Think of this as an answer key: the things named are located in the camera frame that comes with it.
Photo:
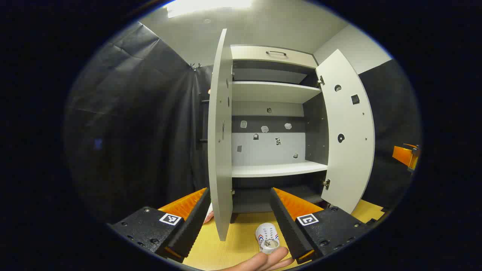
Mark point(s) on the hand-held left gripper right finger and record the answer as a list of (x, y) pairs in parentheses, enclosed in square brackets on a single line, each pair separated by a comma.
[(284, 222)]

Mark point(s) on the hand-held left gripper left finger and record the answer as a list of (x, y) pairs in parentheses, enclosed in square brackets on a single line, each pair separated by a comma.
[(196, 222)]

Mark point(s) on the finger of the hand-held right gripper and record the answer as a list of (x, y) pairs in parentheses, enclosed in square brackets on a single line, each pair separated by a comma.
[(404, 155)]

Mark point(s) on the white shoe with striped side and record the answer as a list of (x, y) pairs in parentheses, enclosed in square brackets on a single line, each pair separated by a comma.
[(266, 235)]

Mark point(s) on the white shoe cabinet door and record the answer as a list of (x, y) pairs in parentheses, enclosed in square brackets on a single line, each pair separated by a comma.
[(348, 165), (220, 158)]

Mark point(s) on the white shoe cabinet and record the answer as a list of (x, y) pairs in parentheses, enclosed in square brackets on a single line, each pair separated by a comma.
[(316, 139)]

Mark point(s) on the white cabinet shelf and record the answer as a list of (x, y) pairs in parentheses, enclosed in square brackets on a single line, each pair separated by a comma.
[(275, 169), (271, 92)]

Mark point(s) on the white cabinet drawer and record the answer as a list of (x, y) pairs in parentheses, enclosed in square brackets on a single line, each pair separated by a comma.
[(256, 52)]

